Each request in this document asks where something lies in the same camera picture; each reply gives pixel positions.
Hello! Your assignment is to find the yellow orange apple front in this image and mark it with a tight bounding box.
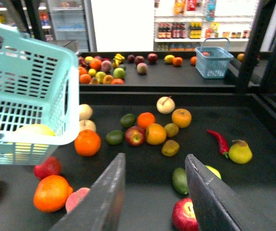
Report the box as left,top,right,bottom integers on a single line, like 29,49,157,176
146,123,167,145

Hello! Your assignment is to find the red yellow apple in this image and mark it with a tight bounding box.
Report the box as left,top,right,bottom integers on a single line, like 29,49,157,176
125,126,146,147

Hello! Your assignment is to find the yellow lemon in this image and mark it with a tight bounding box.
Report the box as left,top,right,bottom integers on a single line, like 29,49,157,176
164,55,175,64
15,124,55,136
206,165,222,179

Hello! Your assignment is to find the green mango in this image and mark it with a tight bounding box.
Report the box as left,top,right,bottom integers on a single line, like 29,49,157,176
172,167,188,195

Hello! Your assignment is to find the green lime front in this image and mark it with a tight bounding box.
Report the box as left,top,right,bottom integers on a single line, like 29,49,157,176
105,130,124,145

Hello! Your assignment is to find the large front orange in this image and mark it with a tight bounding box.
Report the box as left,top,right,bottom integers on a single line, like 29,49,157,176
74,129,101,157

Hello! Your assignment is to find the red apple front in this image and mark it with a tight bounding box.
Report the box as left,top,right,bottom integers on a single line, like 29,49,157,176
172,198,200,231

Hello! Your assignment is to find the yellow green pear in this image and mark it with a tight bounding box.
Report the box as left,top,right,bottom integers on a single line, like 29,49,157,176
228,140,253,164

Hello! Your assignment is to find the blue plastic basket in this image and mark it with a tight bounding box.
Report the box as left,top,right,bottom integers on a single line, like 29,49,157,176
195,38,234,79

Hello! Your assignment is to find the white drinks shelf unit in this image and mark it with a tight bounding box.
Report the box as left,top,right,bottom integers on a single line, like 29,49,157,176
0,0,54,41

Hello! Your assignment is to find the red chili pepper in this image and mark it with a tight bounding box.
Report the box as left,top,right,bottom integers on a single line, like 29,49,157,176
207,129,229,159

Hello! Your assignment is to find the olive kiwi rear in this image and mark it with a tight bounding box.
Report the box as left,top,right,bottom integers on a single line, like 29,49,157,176
164,123,179,138

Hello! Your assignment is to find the right gripper dark camera right finger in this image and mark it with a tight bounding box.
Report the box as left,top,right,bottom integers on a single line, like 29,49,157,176
185,154,276,231

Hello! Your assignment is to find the far fruit pile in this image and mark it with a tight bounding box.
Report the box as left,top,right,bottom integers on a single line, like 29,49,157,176
78,53,149,84

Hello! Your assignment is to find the green lime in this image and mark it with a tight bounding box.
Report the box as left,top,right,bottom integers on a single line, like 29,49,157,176
105,130,124,145
120,114,136,128

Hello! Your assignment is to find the black shelf post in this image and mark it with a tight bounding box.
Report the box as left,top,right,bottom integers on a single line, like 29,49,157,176
235,0,276,94

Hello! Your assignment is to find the yellow apple rear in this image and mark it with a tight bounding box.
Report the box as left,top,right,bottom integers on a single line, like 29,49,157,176
171,108,192,128

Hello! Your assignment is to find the green lime rear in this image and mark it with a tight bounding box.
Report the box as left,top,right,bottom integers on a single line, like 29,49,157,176
120,114,136,128

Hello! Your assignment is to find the far orange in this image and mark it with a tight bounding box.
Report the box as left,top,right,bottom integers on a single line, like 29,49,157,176
172,57,183,67

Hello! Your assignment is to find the olive kiwi front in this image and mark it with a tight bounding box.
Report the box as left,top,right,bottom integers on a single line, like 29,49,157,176
161,140,180,157

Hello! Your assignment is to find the white pear rear right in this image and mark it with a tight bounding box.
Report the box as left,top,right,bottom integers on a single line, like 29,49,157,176
156,96,176,115

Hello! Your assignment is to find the white sauce shelf unit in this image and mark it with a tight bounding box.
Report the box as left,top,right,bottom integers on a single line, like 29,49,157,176
153,0,258,51

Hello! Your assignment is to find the orange persimmon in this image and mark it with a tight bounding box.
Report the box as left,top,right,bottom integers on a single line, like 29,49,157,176
33,175,74,213

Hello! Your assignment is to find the small orange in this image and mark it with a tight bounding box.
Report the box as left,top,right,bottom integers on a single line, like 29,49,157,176
137,112,156,130

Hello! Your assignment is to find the white pear front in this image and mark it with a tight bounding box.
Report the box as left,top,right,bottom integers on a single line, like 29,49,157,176
79,120,97,132

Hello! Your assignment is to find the right gripper dark camera left finger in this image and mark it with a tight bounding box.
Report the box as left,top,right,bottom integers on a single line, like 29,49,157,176
50,153,126,231

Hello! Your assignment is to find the white pear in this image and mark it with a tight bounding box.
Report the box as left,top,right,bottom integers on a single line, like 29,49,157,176
79,104,93,121
156,96,176,115
79,120,97,132

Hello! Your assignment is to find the olive kiwi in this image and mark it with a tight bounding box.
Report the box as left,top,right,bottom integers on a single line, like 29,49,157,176
164,123,179,138
161,140,180,157

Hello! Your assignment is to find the white pear left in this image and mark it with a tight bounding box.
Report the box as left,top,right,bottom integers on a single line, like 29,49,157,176
79,104,93,121

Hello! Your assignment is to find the light teal plastic basket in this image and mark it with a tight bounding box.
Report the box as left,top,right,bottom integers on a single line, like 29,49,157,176
0,24,79,165

